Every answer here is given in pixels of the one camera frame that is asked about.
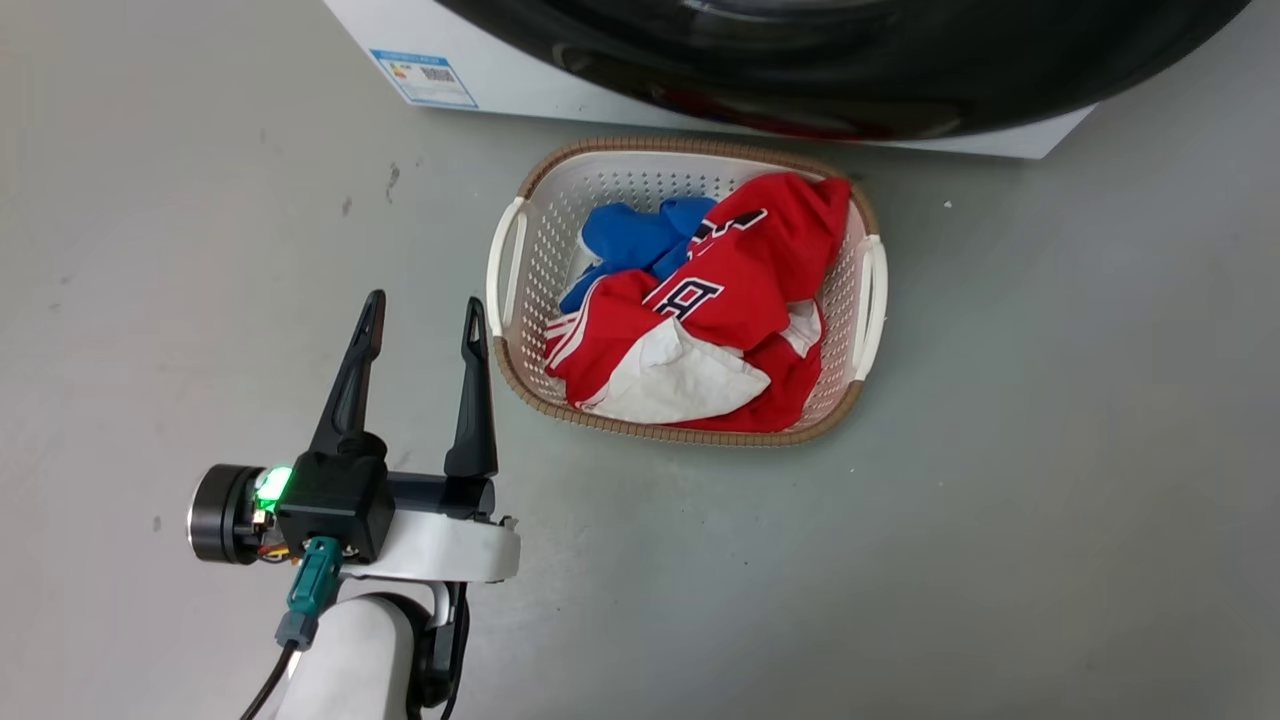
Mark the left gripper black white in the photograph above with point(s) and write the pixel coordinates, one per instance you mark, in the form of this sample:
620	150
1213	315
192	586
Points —
450	550

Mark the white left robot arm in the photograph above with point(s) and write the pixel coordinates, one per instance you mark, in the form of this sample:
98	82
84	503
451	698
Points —
350	660

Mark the white washing machine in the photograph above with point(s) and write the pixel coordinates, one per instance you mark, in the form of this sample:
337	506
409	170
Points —
520	60

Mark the black round washing machine door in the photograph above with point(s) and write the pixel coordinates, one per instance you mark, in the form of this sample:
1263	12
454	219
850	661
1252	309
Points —
850	60

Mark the white perforated laundry basket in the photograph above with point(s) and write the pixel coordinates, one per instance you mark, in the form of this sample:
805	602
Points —
540	260

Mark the blue garment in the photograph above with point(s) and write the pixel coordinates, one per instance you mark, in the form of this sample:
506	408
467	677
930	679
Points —
630	240

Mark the blue white energy label sticker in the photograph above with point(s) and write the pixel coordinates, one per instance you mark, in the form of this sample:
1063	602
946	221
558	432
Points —
423	77

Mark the red white sports jersey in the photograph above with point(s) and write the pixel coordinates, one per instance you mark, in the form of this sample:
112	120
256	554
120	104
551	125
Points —
750	270

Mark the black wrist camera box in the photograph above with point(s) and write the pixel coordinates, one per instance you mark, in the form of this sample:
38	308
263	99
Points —
335	500

